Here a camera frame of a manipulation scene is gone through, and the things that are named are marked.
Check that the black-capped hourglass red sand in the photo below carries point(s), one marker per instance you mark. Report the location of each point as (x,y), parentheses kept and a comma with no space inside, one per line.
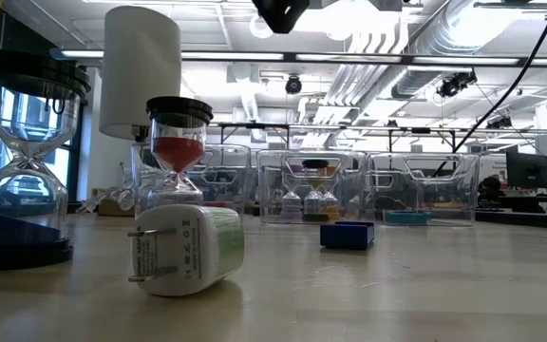
(178,152)

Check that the red USB charger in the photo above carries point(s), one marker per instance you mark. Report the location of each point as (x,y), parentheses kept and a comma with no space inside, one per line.
(216,203)

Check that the dark desk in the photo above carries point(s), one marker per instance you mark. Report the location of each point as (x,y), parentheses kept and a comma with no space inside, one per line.
(530,218)

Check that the black horizontal frame bar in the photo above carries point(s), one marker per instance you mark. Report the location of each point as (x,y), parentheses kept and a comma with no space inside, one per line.
(349,57)

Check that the brown cardboard box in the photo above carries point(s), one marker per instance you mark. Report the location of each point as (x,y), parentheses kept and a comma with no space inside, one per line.
(114,208)

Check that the white green USB charger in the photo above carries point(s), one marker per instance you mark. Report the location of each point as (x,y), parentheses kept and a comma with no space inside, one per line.
(188,252)

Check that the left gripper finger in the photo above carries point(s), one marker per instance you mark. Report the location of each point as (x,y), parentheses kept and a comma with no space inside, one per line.
(280,14)

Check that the white cylindrical lamp shade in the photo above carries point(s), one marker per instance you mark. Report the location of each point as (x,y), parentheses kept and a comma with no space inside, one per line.
(140,62)

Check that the clear plastic bin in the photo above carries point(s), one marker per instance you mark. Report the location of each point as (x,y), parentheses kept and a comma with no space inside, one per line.
(235,161)
(444,190)
(354,190)

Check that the lavender hourglass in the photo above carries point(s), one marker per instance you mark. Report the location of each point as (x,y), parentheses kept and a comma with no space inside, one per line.
(291,204)

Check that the black-capped hourglass yellow sand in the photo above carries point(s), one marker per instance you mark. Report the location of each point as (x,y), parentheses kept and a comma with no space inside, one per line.
(315,164)

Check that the teal rectangular box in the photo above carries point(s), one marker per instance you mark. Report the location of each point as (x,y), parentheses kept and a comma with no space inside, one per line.
(406,218)

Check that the person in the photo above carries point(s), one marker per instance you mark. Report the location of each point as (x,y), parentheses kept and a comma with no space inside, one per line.
(489,187)

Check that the black computer monitor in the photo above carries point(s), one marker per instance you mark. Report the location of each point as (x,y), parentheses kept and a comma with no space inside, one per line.
(527,170)

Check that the blue rectangular box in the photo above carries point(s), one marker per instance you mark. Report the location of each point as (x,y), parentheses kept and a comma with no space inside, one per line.
(347,237)

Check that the black-capped hourglass black sand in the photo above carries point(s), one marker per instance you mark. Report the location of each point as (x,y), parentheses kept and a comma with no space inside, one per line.
(17,252)

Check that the black dome ceiling camera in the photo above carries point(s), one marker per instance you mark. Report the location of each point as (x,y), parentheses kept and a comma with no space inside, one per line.
(293,84)

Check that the black ceiling camera cluster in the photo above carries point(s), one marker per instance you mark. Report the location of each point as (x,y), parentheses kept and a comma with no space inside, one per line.
(454,85)

